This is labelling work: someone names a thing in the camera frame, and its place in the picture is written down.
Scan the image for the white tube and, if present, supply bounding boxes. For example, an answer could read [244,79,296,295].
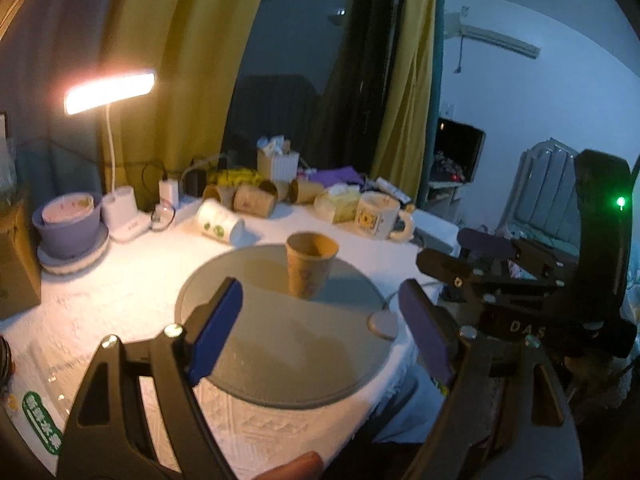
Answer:
[374,176,419,201]

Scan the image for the white mug with handle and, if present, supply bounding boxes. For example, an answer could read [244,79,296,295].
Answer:
[354,192,417,241]

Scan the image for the brown paper cup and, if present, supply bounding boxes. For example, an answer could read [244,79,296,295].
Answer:
[285,231,340,299]
[233,182,279,219]
[289,178,327,205]
[202,183,236,206]

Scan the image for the round white coaster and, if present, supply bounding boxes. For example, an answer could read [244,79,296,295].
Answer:
[368,309,401,342]

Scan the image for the grey chair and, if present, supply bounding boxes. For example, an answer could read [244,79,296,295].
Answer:
[499,139,582,262]

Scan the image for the purple cloth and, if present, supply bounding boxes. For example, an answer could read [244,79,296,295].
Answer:
[309,167,367,189]

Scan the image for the white air conditioner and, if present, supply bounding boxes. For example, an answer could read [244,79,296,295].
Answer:
[444,7,542,59]

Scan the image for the white desk lamp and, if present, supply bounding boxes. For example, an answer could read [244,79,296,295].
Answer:
[63,70,156,243]

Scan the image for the white cup with green print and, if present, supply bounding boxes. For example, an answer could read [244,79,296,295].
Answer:
[194,198,245,245]

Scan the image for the woven tissue box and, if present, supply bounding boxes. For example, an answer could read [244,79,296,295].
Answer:
[256,135,300,181]

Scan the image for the white tablecloth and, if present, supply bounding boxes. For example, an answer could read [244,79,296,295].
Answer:
[0,200,461,480]

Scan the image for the purple plate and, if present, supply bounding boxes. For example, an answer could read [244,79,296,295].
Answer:
[37,222,110,276]

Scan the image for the cardboard box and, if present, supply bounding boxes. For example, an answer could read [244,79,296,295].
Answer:
[0,199,42,322]

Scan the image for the dark monitor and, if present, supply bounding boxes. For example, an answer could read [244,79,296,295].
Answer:
[434,117,487,184]

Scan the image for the yellow tissue pack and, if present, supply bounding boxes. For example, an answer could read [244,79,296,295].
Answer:
[313,185,362,224]

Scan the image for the purple bowl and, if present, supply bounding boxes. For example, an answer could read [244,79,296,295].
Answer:
[32,192,104,261]

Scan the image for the white charger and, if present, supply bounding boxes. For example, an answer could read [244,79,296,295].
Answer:
[158,178,180,210]

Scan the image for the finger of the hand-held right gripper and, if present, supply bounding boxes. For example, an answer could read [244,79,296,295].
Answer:
[457,228,576,283]
[415,248,567,311]

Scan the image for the yellow curtain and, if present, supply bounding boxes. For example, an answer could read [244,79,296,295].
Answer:
[369,0,444,197]
[107,0,277,212]

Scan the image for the yellow bananas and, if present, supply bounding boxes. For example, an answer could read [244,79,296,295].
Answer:
[207,168,264,187]

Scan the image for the clear bag with green label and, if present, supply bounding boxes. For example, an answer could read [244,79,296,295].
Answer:
[0,334,103,480]

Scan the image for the white box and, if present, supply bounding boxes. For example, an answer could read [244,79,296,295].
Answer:
[409,209,461,257]

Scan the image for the grey round mat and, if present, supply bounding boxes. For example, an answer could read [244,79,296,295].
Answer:
[173,243,397,409]

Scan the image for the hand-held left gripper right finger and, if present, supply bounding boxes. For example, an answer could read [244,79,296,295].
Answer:
[398,279,584,480]

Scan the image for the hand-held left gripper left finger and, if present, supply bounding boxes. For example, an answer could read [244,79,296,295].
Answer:
[55,277,245,480]

